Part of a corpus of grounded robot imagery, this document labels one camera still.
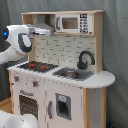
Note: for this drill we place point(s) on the right red stove knob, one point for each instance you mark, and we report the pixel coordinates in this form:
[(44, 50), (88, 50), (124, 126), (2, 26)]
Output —
[(35, 84)]

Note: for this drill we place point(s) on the black toy faucet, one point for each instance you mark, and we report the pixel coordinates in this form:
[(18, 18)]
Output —
[(83, 64)]

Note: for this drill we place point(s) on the grey range hood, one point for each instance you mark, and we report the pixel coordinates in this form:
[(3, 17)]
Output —
[(40, 22)]

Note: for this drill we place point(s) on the grey toy sink basin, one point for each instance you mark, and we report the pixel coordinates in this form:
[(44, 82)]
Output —
[(73, 74)]

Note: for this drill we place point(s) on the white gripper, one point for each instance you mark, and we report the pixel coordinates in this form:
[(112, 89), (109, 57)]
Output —
[(38, 31)]

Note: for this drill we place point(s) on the toy microwave with door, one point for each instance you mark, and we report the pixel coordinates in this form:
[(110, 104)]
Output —
[(74, 23)]

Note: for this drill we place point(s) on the black stovetop with red burners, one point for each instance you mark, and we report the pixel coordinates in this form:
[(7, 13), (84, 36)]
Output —
[(38, 66)]

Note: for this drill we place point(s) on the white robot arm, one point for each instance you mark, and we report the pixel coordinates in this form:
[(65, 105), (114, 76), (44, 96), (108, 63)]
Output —
[(19, 37)]

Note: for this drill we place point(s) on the left red stove knob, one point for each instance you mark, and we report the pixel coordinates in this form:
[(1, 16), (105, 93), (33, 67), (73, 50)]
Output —
[(16, 78)]

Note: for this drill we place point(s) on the toy oven door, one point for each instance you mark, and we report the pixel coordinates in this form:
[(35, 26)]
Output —
[(27, 103)]

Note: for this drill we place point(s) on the toy fridge door with dispenser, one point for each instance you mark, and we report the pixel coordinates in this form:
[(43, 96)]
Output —
[(65, 108)]

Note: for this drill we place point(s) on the red stove knob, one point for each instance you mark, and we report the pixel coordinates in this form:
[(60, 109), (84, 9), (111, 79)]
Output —
[(35, 84), (16, 78)]

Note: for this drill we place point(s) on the wooden toy kitchen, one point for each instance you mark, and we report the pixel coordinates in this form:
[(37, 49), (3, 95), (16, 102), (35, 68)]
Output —
[(63, 49)]

